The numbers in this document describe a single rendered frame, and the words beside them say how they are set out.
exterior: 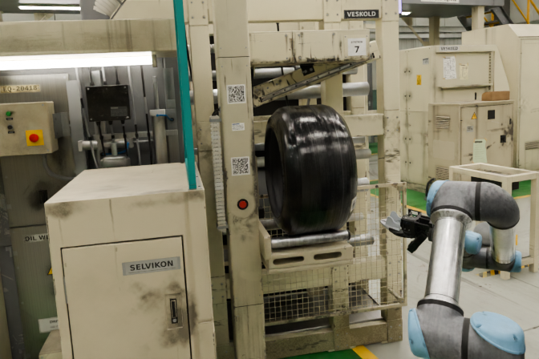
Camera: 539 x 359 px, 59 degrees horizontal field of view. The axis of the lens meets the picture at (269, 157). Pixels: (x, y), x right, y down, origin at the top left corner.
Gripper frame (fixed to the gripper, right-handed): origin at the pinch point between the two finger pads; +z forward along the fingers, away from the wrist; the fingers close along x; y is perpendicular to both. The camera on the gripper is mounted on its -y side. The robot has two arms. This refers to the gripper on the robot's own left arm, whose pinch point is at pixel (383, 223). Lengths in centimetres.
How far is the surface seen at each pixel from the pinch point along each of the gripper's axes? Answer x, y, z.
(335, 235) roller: 5.1, -9.4, 19.4
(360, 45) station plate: -61, 50, 38
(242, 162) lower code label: 16, 25, 53
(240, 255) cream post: 32, -11, 50
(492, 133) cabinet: -433, -180, 65
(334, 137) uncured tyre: -3.5, 32.1, 20.8
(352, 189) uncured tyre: 1.2, 13.2, 11.8
